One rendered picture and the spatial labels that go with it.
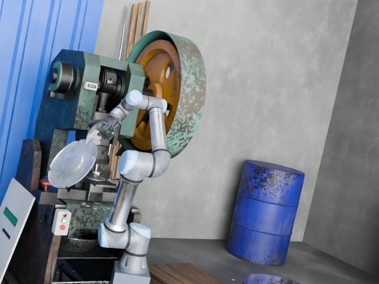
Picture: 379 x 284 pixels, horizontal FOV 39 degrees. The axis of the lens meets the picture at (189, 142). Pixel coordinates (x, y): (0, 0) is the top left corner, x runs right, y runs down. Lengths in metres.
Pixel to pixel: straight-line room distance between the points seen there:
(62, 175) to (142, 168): 0.44
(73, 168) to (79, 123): 0.53
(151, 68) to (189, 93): 0.53
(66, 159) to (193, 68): 0.96
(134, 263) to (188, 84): 1.07
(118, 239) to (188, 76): 1.05
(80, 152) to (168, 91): 0.87
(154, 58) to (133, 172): 1.26
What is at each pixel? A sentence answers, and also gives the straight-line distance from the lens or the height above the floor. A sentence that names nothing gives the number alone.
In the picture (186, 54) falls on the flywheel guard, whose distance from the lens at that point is 3.24.
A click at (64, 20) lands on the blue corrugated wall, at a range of 4.41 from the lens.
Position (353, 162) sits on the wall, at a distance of 5.98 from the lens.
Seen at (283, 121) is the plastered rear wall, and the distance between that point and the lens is 5.77.
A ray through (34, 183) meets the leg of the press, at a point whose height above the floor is 0.64.
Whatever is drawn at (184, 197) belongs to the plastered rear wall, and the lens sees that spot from 5.19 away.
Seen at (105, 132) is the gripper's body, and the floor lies 1.11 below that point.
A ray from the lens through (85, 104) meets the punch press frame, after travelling 3.15.
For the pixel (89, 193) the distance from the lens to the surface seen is 3.22.
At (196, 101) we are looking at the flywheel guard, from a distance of 3.17.
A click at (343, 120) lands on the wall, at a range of 6.15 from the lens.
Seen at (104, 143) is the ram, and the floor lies 0.99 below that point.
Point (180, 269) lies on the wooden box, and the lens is 3.31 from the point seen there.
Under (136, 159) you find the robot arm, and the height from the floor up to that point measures 1.04.
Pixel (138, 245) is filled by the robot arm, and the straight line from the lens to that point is 2.75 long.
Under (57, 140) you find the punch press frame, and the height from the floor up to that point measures 0.93.
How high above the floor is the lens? 1.38
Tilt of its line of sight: 5 degrees down
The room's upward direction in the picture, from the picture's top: 12 degrees clockwise
